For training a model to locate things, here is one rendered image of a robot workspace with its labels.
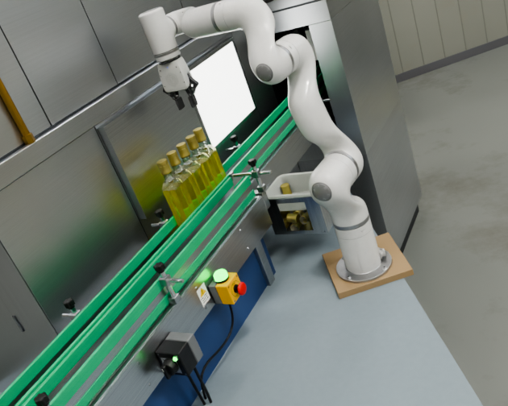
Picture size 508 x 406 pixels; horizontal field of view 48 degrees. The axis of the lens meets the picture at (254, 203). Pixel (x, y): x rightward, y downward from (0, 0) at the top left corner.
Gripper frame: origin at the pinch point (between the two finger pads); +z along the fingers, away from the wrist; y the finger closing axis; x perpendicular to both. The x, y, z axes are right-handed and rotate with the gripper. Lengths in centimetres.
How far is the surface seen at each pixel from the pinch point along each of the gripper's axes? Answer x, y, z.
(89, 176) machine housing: -39.1, -15.2, 5.1
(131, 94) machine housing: -9.9, -12.7, -9.2
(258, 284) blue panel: -18, 13, 64
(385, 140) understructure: 116, 24, 76
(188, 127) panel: 10.4, -11.8, 12.8
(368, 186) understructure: 86, 20, 86
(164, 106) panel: 2.7, -11.8, 0.9
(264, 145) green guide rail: 31.7, 4.3, 33.2
